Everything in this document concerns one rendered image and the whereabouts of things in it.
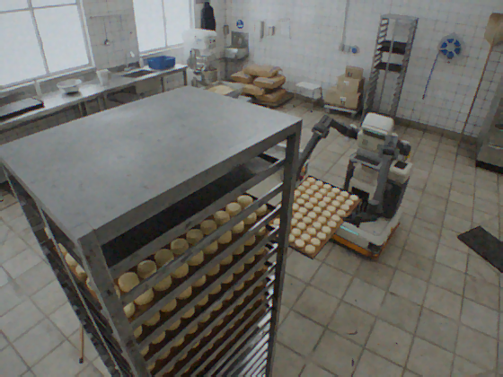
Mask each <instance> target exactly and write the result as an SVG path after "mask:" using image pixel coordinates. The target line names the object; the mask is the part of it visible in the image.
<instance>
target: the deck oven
mask: <svg viewBox="0 0 503 377"><path fill-rule="evenodd" d="M502 81H503V72H502V76H501V77H500V81H499V83H498V87H497V88H496V91H495V93H494V96H493V99H492V102H491V104H490V108H489V109H488V111H487V112H488V113H487V115H486V117H485V119H484V121H483V124H482V127H481V130H480V133H479V135H478V136H477V151H476V164H475V166H477V167H480V168H483V169H486V170H489V171H495V172H497V173H500V174H503V85H502Z"/></svg>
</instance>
